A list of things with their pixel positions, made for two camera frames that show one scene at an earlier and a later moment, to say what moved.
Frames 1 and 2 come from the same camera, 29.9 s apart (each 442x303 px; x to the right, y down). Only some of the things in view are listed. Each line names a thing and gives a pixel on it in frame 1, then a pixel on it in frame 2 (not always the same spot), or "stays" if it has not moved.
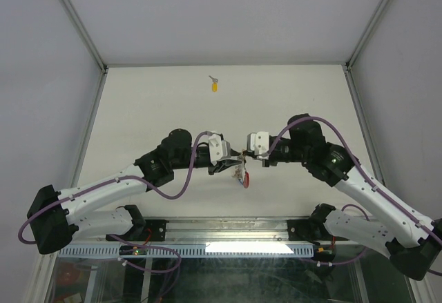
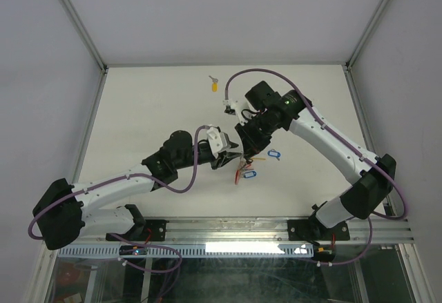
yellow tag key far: x=215 y=84 stays
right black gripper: x=267 y=162 -> x=251 y=146
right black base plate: x=301 y=230 stays
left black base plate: x=155 y=230 stays
